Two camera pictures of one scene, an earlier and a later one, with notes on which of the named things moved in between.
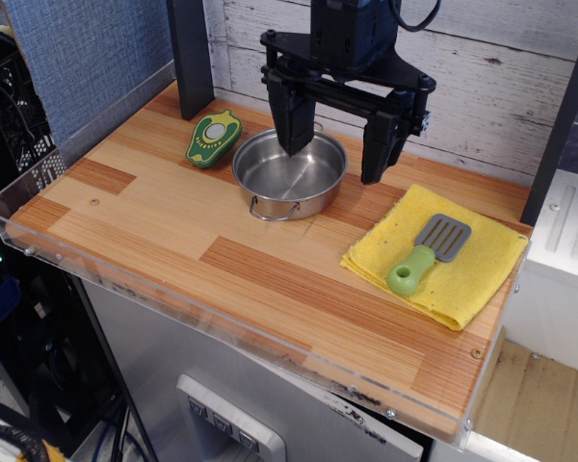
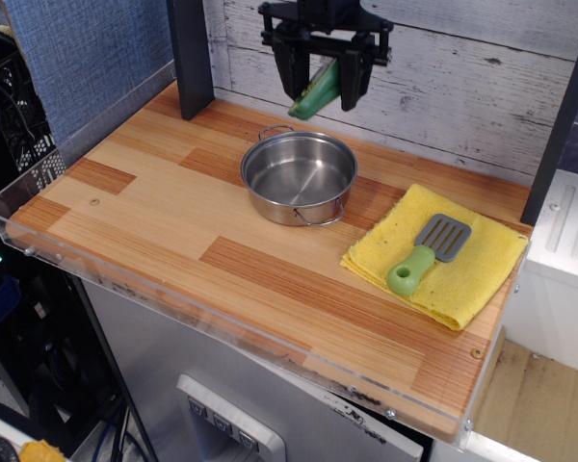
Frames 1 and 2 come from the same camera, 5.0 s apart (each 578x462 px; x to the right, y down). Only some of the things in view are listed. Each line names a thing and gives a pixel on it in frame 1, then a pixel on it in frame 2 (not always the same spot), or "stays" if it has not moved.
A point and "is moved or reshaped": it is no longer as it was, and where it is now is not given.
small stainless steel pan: [278, 183] is moved or reshaped
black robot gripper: [351, 58] -> [327, 26]
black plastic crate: [16, 142] stays
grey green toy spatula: [441, 239] stays
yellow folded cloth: [437, 256] stays
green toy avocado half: [211, 137] is moved or reshaped
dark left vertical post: [192, 53] stays
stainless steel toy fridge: [198, 397] stays
